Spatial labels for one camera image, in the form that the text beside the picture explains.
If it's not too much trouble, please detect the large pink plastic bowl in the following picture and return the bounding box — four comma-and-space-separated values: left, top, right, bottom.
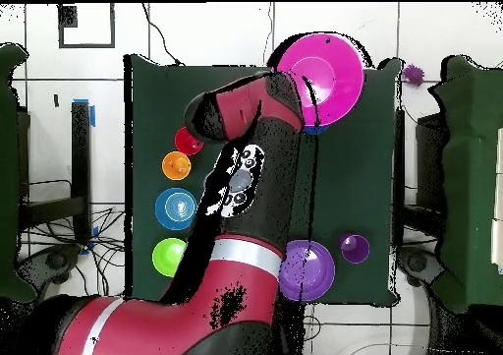
269, 31, 365, 129

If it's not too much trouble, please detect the orange plastic cup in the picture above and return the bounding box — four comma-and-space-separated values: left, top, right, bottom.
161, 150, 193, 182

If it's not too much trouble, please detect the red plastic cup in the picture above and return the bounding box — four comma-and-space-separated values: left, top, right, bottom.
174, 126, 204, 156

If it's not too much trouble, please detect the shallow light blue plastic bowl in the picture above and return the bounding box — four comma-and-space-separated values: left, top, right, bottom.
154, 187, 198, 231

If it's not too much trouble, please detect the dark green tablecloth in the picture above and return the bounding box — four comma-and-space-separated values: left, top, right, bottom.
123, 53, 406, 307

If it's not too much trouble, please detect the purple plastic bowl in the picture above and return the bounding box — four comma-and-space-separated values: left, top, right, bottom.
278, 239, 336, 303

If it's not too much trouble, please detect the green plastic bowl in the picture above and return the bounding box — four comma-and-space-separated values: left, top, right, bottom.
151, 237, 189, 278

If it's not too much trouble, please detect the purple plastic cup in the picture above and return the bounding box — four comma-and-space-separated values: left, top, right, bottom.
338, 232, 371, 265

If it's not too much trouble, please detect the purple spiky ball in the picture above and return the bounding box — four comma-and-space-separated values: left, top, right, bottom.
401, 63, 425, 88

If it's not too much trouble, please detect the green cloth covered side table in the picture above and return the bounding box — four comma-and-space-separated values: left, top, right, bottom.
0, 42, 36, 303
427, 54, 503, 313

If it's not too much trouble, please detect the tangle of floor cables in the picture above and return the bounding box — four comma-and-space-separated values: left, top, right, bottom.
19, 207, 127, 297

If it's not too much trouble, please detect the thin black floor cable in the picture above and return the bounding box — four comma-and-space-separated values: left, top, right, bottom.
140, 2, 184, 66

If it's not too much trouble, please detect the dark square floor frame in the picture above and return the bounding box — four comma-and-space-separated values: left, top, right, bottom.
57, 2, 116, 49

